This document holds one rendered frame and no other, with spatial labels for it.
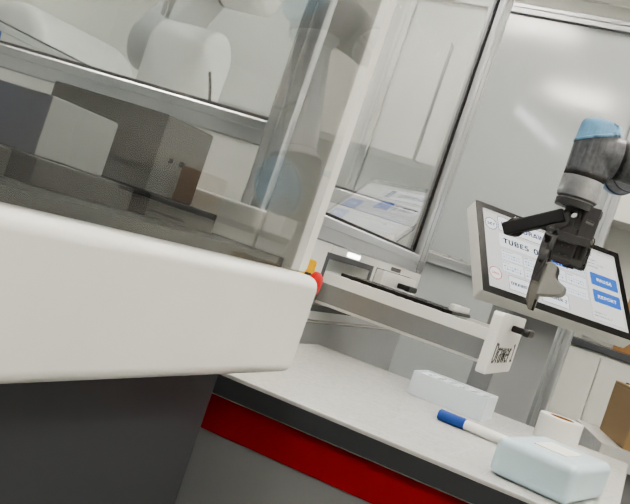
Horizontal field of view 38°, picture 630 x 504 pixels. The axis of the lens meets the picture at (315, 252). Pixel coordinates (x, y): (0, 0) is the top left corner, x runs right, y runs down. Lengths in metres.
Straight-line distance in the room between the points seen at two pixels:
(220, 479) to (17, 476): 0.41
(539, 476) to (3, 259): 0.67
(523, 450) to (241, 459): 0.32
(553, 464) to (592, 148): 0.81
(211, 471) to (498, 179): 2.52
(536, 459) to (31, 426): 0.55
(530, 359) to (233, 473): 1.68
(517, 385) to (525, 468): 1.64
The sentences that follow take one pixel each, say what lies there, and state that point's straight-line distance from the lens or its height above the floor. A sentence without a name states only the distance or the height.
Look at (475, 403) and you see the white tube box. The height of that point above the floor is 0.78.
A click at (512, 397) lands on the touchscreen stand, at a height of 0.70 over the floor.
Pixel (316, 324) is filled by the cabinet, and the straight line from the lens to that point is 1.73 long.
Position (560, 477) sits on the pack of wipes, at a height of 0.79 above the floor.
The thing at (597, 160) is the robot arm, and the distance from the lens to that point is 1.70.
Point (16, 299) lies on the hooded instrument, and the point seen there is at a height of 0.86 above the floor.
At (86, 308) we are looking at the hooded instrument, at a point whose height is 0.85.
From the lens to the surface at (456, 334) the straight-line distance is 1.60.
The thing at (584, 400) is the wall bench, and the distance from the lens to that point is 4.63.
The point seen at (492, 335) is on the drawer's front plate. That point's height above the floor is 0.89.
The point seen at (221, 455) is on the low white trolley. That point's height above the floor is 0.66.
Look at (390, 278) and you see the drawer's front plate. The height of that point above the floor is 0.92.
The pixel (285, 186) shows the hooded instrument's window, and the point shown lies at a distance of 0.83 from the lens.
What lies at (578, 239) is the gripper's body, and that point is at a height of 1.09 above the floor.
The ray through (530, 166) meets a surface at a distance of 3.47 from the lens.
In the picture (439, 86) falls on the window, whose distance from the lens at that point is 2.06.
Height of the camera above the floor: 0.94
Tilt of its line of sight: 1 degrees down
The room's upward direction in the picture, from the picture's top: 19 degrees clockwise
